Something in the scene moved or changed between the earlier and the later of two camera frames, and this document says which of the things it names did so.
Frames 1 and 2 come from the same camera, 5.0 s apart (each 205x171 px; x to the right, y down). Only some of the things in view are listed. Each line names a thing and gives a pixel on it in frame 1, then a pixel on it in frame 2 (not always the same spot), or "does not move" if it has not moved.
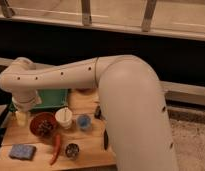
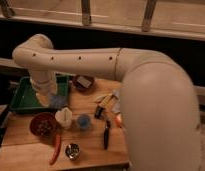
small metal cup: x=72 y=150 does not move
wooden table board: x=73 y=138 does not move
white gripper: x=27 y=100 → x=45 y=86
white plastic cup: x=64 y=117 does not move
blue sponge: x=23 y=151 → x=58 y=101
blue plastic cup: x=84 y=122 does not move
